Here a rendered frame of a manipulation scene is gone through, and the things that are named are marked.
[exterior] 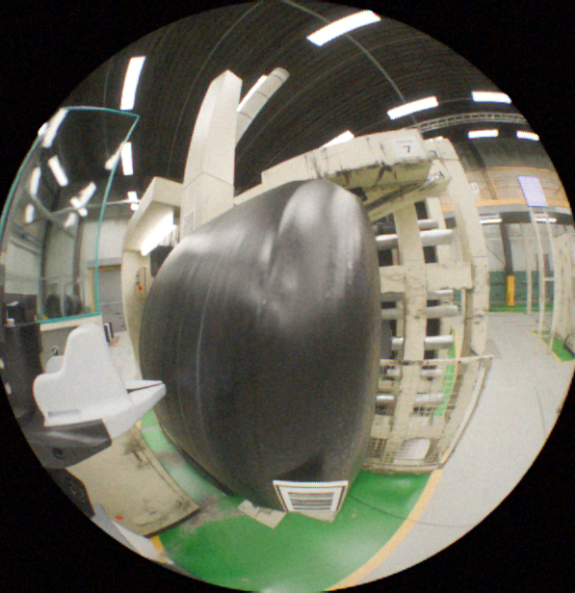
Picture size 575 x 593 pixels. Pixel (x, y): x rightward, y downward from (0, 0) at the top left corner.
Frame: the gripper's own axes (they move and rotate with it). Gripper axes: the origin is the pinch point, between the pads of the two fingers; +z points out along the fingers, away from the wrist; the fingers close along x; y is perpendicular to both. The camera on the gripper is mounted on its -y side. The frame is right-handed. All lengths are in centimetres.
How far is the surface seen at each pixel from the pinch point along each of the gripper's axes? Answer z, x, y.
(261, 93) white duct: 36, 26, 136
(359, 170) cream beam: 43, -12, 46
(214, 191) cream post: 22, 26, 40
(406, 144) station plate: 42, -29, 53
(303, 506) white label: 3.7, -9.9, -7.3
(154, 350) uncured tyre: 2.1, 3.9, 2.6
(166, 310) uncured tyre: 2.8, 2.2, 6.2
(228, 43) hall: -36, 133, 698
